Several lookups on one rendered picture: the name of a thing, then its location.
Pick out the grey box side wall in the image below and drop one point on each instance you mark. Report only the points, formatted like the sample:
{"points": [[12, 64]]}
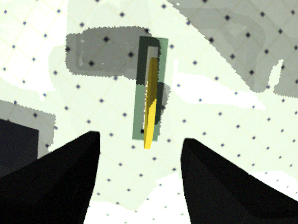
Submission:
{"points": [[18, 145]]}

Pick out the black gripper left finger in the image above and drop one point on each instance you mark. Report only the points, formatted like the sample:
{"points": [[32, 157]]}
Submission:
{"points": [[55, 189]]}

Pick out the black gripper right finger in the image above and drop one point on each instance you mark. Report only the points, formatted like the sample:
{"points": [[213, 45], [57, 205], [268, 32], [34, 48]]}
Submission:
{"points": [[217, 191]]}

